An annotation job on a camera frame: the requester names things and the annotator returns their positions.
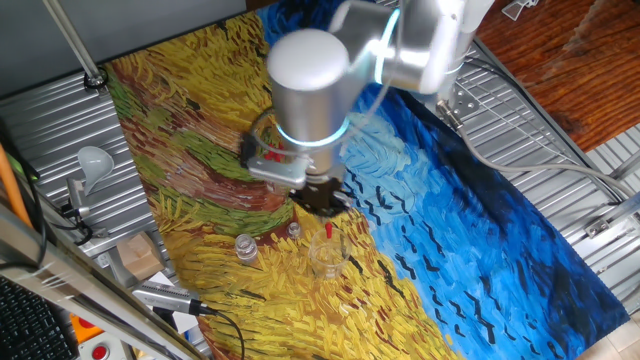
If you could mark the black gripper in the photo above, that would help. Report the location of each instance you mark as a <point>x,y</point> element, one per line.
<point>320,195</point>

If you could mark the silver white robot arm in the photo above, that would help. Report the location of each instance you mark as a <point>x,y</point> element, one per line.
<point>310,85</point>

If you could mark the clear glass bottle stopper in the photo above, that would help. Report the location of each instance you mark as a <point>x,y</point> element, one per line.
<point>294,230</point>

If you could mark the empty clear glass beaker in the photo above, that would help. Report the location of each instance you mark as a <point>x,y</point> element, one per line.
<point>329,257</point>

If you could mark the small clear glass bottle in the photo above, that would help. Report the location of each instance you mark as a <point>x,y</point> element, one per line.
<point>245,248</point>

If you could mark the Van Gogh print tablecloth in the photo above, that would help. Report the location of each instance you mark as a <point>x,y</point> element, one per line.
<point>450,225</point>

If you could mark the large cardboard box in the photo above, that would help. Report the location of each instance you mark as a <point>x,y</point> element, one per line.
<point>142,265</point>

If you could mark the small cardboard box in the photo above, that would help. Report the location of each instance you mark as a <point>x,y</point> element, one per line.
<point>135,242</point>

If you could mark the white plastic funnel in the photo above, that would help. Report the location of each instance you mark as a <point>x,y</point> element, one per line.
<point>95,165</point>

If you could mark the grey box red button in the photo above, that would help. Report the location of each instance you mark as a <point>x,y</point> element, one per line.
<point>100,351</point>

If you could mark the orange box red button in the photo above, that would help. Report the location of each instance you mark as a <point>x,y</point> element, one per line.
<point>85,327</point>

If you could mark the clear acrylic piece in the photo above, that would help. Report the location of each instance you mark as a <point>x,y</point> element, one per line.
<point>517,9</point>

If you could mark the metal stand rod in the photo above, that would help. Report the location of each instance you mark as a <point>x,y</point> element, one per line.
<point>70,35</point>

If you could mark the orange tube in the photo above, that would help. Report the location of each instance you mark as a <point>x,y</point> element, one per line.
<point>10,185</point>

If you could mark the black computer keyboard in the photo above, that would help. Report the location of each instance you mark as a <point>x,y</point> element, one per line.
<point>30,325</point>

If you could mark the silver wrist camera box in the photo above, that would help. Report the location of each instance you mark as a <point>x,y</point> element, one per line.
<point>277,171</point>

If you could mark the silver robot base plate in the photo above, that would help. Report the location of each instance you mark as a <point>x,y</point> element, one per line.
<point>466,102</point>

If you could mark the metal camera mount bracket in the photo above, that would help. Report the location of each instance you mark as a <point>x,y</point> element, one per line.
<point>76,200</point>

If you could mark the aluminium frame beam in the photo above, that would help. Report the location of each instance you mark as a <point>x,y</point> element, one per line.
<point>75,280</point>

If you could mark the metal corner bracket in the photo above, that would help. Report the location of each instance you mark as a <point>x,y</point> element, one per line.
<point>597,227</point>

